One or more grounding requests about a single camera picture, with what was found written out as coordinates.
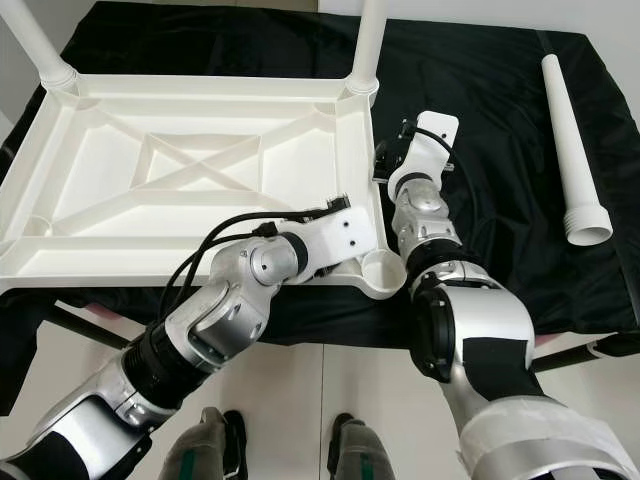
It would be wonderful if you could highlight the robot right leg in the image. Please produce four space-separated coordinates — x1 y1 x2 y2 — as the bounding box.
325 412 401 480

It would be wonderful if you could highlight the black table cloth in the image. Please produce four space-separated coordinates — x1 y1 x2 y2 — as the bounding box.
0 2 640 416

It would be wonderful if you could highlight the white plastic table leg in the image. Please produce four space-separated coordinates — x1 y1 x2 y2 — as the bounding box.
540 55 614 247
0 0 79 93
345 0 391 98

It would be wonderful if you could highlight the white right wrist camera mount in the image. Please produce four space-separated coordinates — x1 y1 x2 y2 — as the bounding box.
385 110 459 186

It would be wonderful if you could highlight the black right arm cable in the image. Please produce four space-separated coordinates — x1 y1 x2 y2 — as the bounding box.
400 118 461 176

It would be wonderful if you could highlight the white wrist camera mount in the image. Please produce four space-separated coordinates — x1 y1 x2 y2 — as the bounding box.
385 110 459 186
295 205 371 281

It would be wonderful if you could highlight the white plastic table top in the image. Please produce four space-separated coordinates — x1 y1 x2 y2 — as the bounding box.
0 72 409 301

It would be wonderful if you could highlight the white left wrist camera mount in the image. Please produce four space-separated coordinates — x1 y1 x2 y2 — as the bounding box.
295 205 371 281

